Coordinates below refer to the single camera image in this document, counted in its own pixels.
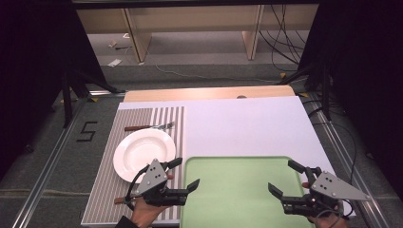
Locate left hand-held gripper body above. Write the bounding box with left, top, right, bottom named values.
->
left=125, top=158, right=189, bottom=208

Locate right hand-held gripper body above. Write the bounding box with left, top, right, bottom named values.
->
left=280, top=166, right=373, bottom=219

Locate person's right hand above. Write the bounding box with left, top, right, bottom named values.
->
left=306, top=210, right=350, bottom=228

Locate person's left hand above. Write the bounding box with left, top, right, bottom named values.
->
left=129, top=198, right=169, bottom=228

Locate white round plate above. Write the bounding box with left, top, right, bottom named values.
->
left=112, top=127, right=177, bottom=184

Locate green plastic tray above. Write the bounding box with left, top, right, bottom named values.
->
left=180, top=155, right=316, bottom=228

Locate grey striped placemat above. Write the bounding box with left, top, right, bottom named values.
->
left=81, top=106, right=186, bottom=226

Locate black metal stand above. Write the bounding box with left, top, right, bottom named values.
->
left=278, top=59, right=333, bottom=122
left=61, top=66, right=126, bottom=128

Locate black curtain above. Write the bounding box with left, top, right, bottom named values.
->
left=0, top=0, right=109, bottom=180
left=297, top=0, right=403, bottom=193

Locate light wooden desk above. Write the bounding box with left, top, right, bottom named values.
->
left=75, top=4, right=319, bottom=65

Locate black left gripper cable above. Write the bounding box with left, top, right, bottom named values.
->
left=124, top=164, right=150, bottom=212

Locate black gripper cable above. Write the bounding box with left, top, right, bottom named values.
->
left=124, top=164, right=150, bottom=212
left=317, top=199, right=356, bottom=228

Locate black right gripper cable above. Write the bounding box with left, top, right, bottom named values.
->
left=317, top=199, right=356, bottom=228

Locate aluminium floor rail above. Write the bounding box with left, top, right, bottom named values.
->
left=307, top=93, right=389, bottom=228
left=10, top=97, right=90, bottom=228

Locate thin black floor cable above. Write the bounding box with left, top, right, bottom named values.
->
left=312, top=106, right=358, bottom=185

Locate fork with brown handle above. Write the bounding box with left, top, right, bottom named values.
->
left=124, top=122, right=176, bottom=132

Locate bundle of black cables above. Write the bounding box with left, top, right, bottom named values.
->
left=259, top=4, right=311, bottom=72

